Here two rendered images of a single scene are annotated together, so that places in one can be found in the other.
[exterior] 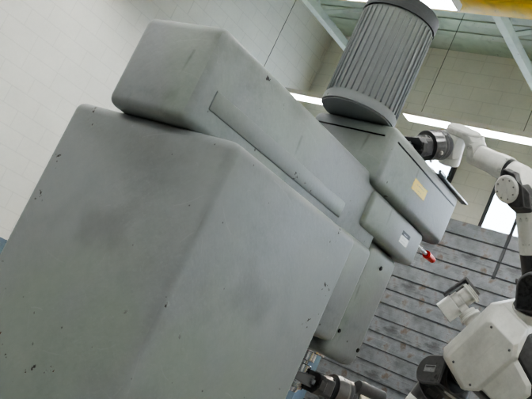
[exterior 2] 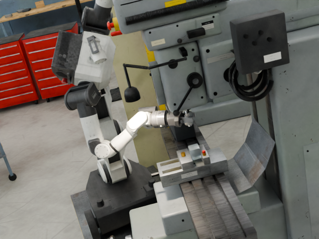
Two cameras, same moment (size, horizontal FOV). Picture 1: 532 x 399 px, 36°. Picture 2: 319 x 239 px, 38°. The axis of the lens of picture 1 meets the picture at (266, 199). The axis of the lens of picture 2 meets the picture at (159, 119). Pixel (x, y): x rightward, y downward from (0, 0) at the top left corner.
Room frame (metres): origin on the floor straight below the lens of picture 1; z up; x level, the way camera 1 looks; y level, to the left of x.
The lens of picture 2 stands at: (3.68, 1.17, 2.15)
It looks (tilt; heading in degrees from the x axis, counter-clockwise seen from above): 23 degrees down; 228
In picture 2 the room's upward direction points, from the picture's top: 13 degrees counter-clockwise
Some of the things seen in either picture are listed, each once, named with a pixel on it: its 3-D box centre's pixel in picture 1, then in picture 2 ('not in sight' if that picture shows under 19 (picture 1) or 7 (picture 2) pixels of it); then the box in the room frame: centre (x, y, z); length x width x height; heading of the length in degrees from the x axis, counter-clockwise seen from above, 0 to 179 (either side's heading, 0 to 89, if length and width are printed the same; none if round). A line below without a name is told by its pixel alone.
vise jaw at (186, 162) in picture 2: not in sight; (184, 159); (2.23, -0.33, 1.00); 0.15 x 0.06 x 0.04; 51
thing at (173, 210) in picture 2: not in sight; (204, 196); (2.21, -0.28, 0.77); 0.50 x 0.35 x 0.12; 141
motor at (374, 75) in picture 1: (380, 62); not in sight; (2.01, -0.12, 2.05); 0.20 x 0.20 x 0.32
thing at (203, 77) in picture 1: (269, 153); (276, 7); (1.82, 0.04, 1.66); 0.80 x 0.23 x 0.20; 141
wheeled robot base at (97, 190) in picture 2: not in sight; (118, 180); (2.14, -1.12, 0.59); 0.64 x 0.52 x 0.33; 62
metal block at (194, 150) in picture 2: not in sight; (194, 151); (2.19, -0.30, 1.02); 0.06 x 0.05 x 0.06; 51
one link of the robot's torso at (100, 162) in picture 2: not in sight; (114, 168); (2.13, -1.14, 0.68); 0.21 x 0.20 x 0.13; 62
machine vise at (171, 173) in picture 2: not in sight; (191, 163); (2.21, -0.32, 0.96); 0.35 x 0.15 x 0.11; 141
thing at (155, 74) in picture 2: not in sight; (157, 83); (2.30, -0.34, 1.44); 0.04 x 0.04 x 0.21; 51
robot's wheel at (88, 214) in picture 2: not in sight; (91, 225); (2.49, -1.02, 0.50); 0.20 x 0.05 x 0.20; 62
